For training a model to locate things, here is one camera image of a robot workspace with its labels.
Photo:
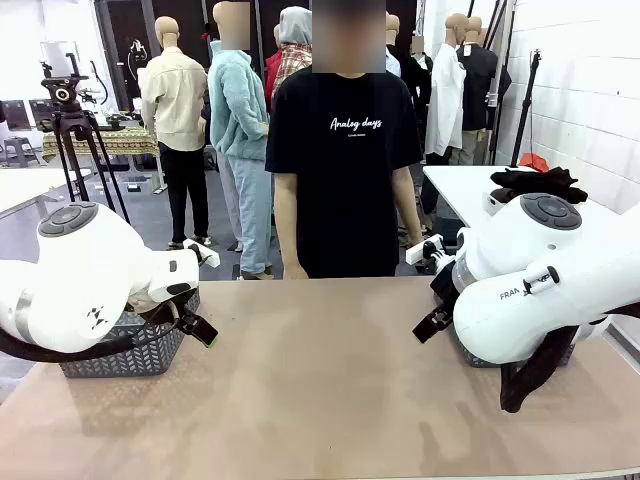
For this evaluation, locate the red cloth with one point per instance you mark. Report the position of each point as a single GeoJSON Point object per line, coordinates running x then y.
{"type": "Point", "coordinates": [534, 161]}

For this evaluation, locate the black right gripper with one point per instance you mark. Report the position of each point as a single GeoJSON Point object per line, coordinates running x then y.
{"type": "Point", "coordinates": [445, 290]}

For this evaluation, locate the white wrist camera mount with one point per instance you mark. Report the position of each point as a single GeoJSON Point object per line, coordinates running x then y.
{"type": "Point", "coordinates": [207, 256]}
{"type": "Point", "coordinates": [417, 252]}

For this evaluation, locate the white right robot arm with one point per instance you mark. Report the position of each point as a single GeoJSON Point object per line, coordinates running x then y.
{"type": "Point", "coordinates": [550, 290]}

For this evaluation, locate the small white device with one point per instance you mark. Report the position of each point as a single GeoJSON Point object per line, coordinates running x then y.
{"type": "Point", "coordinates": [492, 204]}

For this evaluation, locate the person's right forearm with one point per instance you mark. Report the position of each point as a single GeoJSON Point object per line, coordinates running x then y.
{"type": "Point", "coordinates": [286, 225]}

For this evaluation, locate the black camera tripod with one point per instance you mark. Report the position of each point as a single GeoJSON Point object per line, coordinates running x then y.
{"type": "Point", "coordinates": [67, 107]}

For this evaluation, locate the mannequin in white shirt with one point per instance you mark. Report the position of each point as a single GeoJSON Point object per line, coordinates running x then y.
{"type": "Point", "coordinates": [445, 110]}

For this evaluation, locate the mannequin in plaid hooded shirt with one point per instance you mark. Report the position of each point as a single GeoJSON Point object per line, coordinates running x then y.
{"type": "Point", "coordinates": [295, 55]}

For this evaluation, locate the grey plastic lattice basket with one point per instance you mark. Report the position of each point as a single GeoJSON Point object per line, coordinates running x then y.
{"type": "Point", "coordinates": [125, 357]}
{"type": "Point", "coordinates": [480, 359]}

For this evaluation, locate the person's right hand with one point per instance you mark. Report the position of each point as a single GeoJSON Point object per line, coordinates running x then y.
{"type": "Point", "coordinates": [295, 272]}

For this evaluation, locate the mannequin in red top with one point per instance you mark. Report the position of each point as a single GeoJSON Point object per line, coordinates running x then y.
{"type": "Point", "coordinates": [272, 70]}

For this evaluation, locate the black clothes pile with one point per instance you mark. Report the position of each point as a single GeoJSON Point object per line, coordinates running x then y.
{"type": "Point", "coordinates": [540, 185]}

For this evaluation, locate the mannequin in cream shirt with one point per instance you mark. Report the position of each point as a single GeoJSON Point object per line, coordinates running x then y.
{"type": "Point", "coordinates": [175, 110]}

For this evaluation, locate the table with patterned cloth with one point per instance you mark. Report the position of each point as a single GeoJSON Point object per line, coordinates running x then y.
{"type": "Point", "coordinates": [120, 140]}

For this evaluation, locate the person's left forearm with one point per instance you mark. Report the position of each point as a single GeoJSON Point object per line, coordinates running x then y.
{"type": "Point", "coordinates": [406, 200]}

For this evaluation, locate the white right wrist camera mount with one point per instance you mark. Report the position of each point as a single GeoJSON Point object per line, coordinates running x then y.
{"type": "Point", "coordinates": [417, 252]}

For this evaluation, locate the mannequin in black shirt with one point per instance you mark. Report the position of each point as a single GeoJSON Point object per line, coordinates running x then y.
{"type": "Point", "coordinates": [480, 90]}

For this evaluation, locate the person's left hand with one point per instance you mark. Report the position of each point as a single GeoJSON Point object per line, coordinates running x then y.
{"type": "Point", "coordinates": [417, 238]}

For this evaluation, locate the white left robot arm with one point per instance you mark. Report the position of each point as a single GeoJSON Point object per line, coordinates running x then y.
{"type": "Point", "coordinates": [85, 265]}

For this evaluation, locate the plain white table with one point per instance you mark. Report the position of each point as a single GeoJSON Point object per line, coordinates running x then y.
{"type": "Point", "coordinates": [30, 187]}

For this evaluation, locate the mannequin in teal fleece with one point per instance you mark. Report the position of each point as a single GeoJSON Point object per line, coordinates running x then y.
{"type": "Point", "coordinates": [240, 125]}

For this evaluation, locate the person in black t-shirt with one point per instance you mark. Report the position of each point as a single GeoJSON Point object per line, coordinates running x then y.
{"type": "Point", "coordinates": [345, 200]}

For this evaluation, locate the black leaning stand poles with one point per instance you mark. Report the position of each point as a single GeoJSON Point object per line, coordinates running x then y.
{"type": "Point", "coordinates": [501, 75]}

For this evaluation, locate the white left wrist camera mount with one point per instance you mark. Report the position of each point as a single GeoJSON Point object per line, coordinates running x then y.
{"type": "Point", "coordinates": [207, 256]}

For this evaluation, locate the black light stand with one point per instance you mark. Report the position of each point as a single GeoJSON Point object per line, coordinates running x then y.
{"type": "Point", "coordinates": [525, 115]}

